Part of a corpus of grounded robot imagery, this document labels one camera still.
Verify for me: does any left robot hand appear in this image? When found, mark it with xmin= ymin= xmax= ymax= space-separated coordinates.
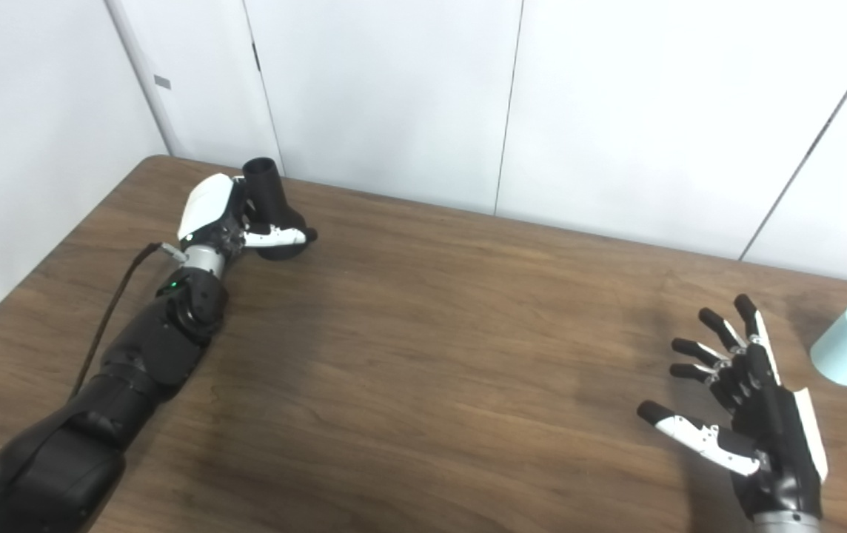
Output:
xmin=176 ymin=173 xmax=318 ymax=261

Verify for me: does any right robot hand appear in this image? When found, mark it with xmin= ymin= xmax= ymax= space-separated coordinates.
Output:
xmin=637 ymin=294 xmax=829 ymax=523

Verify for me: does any black funnel-shaped nozzle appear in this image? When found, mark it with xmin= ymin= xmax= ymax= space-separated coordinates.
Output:
xmin=241 ymin=158 xmax=313 ymax=261

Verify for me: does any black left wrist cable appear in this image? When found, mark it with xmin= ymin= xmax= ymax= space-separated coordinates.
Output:
xmin=68 ymin=242 xmax=189 ymax=400

